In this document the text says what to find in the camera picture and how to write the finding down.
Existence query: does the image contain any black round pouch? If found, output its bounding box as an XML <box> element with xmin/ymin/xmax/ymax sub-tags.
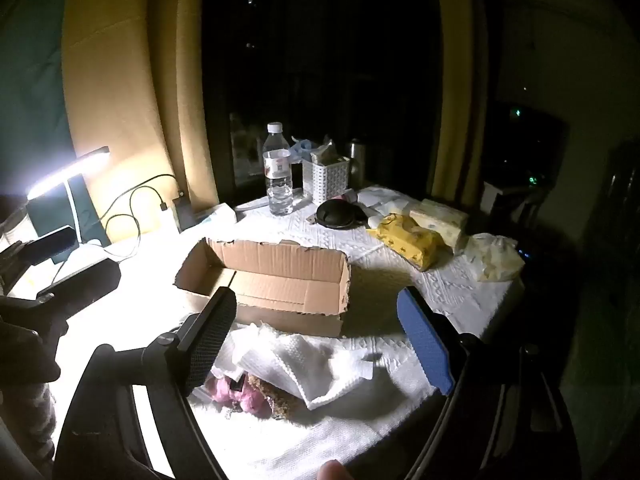
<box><xmin>309</xmin><ymin>200</ymin><xmax>369</xmax><ymax>232</ymax></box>

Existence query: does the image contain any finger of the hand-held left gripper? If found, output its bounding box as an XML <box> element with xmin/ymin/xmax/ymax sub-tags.
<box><xmin>22</xmin><ymin>225</ymin><xmax>80</xmax><ymax>266</ymax></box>
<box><xmin>35</xmin><ymin>257</ymin><xmax>122</xmax><ymax>313</ymax></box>

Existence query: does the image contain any yellow curtain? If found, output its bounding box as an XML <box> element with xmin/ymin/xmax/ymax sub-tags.
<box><xmin>431</xmin><ymin>0</ymin><xmax>490</xmax><ymax>202</ymax></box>
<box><xmin>61</xmin><ymin>0</ymin><xmax>222</xmax><ymax>241</ymax></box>

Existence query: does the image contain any clear plastic water bottle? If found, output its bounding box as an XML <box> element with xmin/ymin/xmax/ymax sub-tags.
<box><xmin>262</xmin><ymin>122</ymin><xmax>295</xmax><ymax>217</ymax></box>

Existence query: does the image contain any brown plush toy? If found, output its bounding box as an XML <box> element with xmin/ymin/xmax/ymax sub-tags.
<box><xmin>248</xmin><ymin>374</ymin><xmax>307</xmax><ymax>422</ymax></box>

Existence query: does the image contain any cotton swab pack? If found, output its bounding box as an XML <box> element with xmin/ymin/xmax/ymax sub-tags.
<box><xmin>461</xmin><ymin>233</ymin><xmax>526</xmax><ymax>282</ymax></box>

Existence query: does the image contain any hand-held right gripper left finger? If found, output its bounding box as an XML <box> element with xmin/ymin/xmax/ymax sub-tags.
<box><xmin>95</xmin><ymin>286</ymin><xmax>238</xmax><ymax>398</ymax></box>

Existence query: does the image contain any pale cream tissue pack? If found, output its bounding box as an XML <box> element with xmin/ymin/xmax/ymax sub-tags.
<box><xmin>409</xmin><ymin>198</ymin><xmax>470</xmax><ymax>254</ymax></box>

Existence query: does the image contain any yellow tissue pack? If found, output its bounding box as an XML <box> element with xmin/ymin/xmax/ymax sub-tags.
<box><xmin>366</xmin><ymin>212</ymin><xmax>446</xmax><ymax>272</ymax></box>

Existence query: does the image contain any white textured tablecloth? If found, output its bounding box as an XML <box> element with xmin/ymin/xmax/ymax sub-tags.
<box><xmin>10</xmin><ymin>185</ymin><xmax>527</xmax><ymax>480</ymax></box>

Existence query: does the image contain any white desk lamp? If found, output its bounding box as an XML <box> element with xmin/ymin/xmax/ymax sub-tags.
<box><xmin>26</xmin><ymin>146</ymin><xmax>112</xmax><ymax>266</ymax></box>

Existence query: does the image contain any white perforated container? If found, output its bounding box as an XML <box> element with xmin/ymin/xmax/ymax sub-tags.
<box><xmin>302</xmin><ymin>152</ymin><xmax>351</xmax><ymax>209</ymax></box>

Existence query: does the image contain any person's right hand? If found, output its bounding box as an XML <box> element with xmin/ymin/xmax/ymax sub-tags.
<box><xmin>319</xmin><ymin>460</ymin><xmax>357</xmax><ymax>480</ymax></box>

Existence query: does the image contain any blue plastic bag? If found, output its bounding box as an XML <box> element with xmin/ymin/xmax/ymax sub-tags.
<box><xmin>289</xmin><ymin>136</ymin><xmax>322</xmax><ymax>165</ymax></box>

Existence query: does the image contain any cardboard box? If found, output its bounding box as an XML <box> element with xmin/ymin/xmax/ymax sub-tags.
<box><xmin>174</xmin><ymin>237</ymin><xmax>352</xmax><ymax>339</ymax></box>

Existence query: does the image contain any black cable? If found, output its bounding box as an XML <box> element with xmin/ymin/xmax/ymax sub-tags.
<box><xmin>50</xmin><ymin>185</ymin><xmax>168</xmax><ymax>281</ymax></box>
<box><xmin>97</xmin><ymin>174</ymin><xmax>185</xmax><ymax>261</ymax></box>

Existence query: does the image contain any pink plush toy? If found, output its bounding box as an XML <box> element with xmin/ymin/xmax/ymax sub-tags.
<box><xmin>206</xmin><ymin>370</ymin><xmax>268</xmax><ymax>418</ymax></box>

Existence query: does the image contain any white charger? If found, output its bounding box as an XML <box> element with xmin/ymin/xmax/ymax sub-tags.
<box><xmin>159</xmin><ymin>202</ymin><xmax>182</xmax><ymax>235</ymax></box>

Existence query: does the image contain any metal thermos flask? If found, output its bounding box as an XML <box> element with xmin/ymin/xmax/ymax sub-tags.
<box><xmin>344</xmin><ymin>138</ymin><xmax>367</xmax><ymax>189</ymax></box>

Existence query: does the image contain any white towel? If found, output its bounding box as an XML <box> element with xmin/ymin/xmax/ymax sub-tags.
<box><xmin>220</xmin><ymin>322</ymin><xmax>383</xmax><ymax>411</ymax></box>

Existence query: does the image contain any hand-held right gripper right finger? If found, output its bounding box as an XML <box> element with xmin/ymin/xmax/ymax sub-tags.
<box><xmin>396</xmin><ymin>285</ymin><xmax>506</xmax><ymax>397</ymax></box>

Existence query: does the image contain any person's left forearm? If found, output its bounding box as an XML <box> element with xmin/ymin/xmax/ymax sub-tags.
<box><xmin>0</xmin><ymin>380</ymin><xmax>57</xmax><ymax>477</ymax></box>

